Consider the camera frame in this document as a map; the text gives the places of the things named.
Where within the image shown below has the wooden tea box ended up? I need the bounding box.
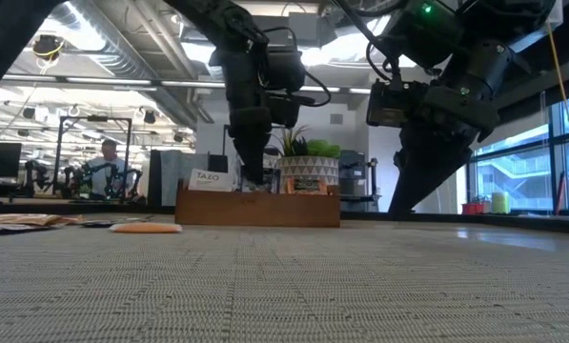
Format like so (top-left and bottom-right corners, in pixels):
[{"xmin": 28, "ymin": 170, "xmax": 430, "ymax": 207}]
[{"xmin": 174, "ymin": 179, "xmax": 341, "ymax": 229}]

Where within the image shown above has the yellow-green cylinder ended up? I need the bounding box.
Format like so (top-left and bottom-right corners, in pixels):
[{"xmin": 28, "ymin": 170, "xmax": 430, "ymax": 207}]
[{"xmin": 491, "ymin": 192, "xmax": 512, "ymax": 215}]

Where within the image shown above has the black aluminium table frame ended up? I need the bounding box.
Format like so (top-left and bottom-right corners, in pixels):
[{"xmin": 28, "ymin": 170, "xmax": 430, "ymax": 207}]
[{"xmin": 0, "ymin": 202, "xmax": 569, "ymax": 235}]

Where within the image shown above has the black equipment cart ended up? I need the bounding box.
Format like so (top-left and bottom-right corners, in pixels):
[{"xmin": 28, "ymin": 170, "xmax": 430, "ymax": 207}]
[{"xmin": 338, "ymin": 150, "xmax": 380, "ymax": 211}]

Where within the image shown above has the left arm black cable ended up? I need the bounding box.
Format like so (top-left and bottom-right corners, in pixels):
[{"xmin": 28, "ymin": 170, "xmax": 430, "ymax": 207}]
[{"xmin": 259, "ymin": 26, "xmax": 333, "ymax": 109}]

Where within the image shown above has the white orange Tazo tea bag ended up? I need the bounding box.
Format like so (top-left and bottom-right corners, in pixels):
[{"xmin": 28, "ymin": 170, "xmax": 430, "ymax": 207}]
[{"xmin": 109, "ymin": 222, "xmax": 184, "ymax": 235}]

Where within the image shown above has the blackcurrant burst tea bag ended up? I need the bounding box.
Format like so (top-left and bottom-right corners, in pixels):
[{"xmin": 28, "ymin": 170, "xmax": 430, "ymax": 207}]
[
  {"xmin": 0, "ymin": 212, "xmax": 83, "ymax": 228},
  {"xmin": 0, "ymin": 219, "xmax": 154, "ymax": 235},
  {"xmin": 239, "ymin": 176, "xmax": 281, "ymax": 193}
]

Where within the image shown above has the Tazo tea box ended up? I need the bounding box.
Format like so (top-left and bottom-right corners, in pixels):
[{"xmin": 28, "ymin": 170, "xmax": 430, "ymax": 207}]
[{"xmin": 187, "ymin": 168, "xmax": 238, "ymax": 193}]

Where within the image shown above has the black computer monitor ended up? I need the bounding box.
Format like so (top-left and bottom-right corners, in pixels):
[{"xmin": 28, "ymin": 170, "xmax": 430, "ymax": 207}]
[{"xmin": 0, "ymin": 141, "xmax": 23, "ymax": 185}]

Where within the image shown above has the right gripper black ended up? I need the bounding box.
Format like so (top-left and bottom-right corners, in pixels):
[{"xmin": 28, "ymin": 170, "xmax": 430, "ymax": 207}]
[{"xmin": 388, "ymin": 84, "xmax": 500, "ymax": 214}]

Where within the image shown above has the grey office partition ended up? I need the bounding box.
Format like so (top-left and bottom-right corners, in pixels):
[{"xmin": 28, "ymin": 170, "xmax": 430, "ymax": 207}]
[{"xmin": 148, "ymin": 150, "xmax": 231, "ymax": 208}]

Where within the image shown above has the peach passion fruit tea bag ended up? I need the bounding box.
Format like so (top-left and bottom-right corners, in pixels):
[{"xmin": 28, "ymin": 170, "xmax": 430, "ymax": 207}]
[{"xmin": 285, "ymin": 175, "xmax": 329, "ymax": 195}]

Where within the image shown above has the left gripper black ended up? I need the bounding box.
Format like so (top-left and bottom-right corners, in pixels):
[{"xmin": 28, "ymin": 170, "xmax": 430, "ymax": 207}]
[{"xmin": 209, "ymin": 45, "xmax": 274, "ymax": 186}]

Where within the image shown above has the grey woven placemat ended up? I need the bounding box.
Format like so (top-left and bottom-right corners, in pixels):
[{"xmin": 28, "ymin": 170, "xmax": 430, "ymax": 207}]
[{"xmin": 0, "ymin": 223, "xmax": 569, "ymax": 343}]

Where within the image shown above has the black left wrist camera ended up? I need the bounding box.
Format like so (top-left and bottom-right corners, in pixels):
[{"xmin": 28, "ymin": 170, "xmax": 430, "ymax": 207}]
[{"xmin": 264, "ymin": 45, "xmax": 333, "ymax": 129}]

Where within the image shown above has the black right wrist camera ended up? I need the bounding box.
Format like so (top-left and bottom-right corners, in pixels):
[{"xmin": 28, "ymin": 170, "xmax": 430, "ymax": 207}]
[{"xmin": 366, "ymin": 79, "xmax": 431, "ymax": 129}]

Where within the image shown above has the black metal frame stand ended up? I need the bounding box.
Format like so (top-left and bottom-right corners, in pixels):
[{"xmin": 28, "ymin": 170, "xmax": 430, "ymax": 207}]
[{"xmin": 52, "ymin": 115, "xmax": 133, "ymax": 199}]

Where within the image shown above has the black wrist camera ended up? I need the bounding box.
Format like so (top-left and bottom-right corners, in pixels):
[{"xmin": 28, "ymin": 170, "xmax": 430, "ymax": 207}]
[
  {"xmin": 366, "ymin": 79, "xmax": 431, "ymax": 129},
  {"xmin": 264, "ymin": 45, "xmax": 333, "ymax": 129}
]

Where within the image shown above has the succulent in patterned pot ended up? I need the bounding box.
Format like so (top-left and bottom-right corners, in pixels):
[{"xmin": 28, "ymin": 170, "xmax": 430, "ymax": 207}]
[{"xmin": 272, "ymin": 124, "xmax": 342, "ymax": 190}]

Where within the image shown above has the black ceiling sensor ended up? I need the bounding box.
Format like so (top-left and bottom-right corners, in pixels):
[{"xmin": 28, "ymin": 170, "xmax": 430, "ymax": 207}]
[{"xmin": 30, "ymin": 33, "xmax": 66, "ymax": 63}]

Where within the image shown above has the background robot workstation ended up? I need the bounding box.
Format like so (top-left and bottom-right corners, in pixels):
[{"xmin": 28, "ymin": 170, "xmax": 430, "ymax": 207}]
[{"xmin": 24, "ymin": 159, "xmax": 145, "ymax": 201}]

